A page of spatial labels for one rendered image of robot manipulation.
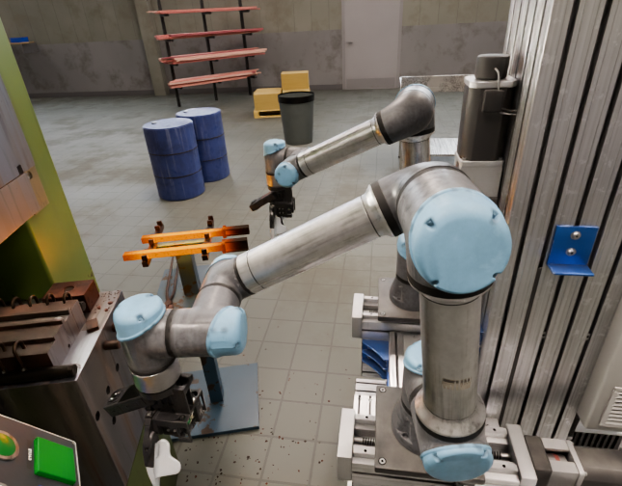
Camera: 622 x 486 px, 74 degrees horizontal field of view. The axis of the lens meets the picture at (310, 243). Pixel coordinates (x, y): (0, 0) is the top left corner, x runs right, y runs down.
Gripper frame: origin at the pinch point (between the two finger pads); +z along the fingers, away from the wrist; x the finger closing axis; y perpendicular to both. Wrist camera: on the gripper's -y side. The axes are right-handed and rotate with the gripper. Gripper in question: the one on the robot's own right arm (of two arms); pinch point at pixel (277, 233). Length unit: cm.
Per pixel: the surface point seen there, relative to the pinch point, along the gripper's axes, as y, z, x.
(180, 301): -40.1, 26.8, -10.3
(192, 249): -28.1, -0.2, -14.0
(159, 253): -39.2, 0.0, -17.2
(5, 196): -42, -41, -63
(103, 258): -181, 93, 122
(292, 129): -86, 71, 443
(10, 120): -45, -55, -51
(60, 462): -15, -7, -98
